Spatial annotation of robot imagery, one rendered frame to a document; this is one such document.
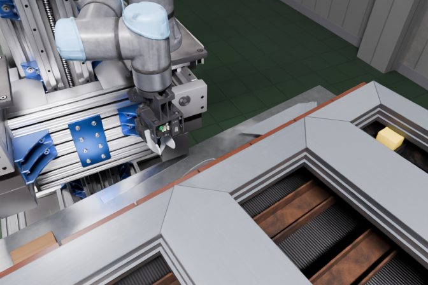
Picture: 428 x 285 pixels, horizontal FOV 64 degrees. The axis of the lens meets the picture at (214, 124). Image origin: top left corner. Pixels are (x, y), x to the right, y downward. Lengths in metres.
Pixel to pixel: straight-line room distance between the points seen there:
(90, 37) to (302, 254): 0.85
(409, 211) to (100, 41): 0.74
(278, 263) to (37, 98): 0.74
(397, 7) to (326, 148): 2.12
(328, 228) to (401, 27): 2.05
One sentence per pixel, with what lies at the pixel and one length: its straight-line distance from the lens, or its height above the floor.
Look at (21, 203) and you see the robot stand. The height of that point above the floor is 0.76.
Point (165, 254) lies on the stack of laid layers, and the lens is 0.78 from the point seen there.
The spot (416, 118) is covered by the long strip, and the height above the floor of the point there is 0.87.
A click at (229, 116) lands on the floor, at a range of 2.36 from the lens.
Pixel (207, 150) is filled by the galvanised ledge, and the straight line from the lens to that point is 1.17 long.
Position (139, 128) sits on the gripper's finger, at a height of 1.01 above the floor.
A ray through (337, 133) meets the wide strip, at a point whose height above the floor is 0.87.
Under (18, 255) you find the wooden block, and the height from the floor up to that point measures 0.73.
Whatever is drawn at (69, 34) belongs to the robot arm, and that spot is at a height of 1.25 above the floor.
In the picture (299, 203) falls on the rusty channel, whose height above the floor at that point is 0.68.
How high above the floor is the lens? 1.52
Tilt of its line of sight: 42 degrees down
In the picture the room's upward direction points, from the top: 2 degrees clockwise
